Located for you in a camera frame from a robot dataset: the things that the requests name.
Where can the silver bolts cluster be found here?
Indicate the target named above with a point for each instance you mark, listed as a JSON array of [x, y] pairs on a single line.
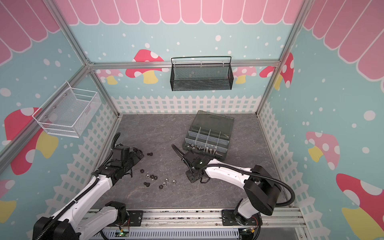
[[201, 149]]

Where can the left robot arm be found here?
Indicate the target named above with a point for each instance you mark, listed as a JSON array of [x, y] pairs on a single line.
[[68, 223]]

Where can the grey compartment organizer box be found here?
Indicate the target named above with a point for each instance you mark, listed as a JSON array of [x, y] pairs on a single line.
[[210, 130]]

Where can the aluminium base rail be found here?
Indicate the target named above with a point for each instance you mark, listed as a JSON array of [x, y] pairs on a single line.
[[192, 218]]

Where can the white mesh wall basket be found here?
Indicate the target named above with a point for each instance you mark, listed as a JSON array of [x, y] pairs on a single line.
[[68, 113]]

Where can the white slotted cable duct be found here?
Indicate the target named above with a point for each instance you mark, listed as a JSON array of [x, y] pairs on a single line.
[[168, 234]]

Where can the black mesh wall basket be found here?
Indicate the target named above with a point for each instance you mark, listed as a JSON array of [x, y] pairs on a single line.
[[208, 73]]

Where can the silver nut pair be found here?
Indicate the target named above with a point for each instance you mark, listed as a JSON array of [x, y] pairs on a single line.
[[167, 182]]

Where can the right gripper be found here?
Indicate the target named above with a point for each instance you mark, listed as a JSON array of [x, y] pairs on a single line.
[[191, 167]]

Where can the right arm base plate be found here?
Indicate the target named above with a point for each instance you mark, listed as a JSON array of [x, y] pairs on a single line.
[[232, 218]]

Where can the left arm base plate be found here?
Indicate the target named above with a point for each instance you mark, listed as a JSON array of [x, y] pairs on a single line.
[[129, 218]]

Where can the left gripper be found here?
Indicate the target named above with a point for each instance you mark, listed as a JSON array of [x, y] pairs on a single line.
[[139, 153]]

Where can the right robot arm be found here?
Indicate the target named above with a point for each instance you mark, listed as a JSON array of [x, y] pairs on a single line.
[[264, 193]]

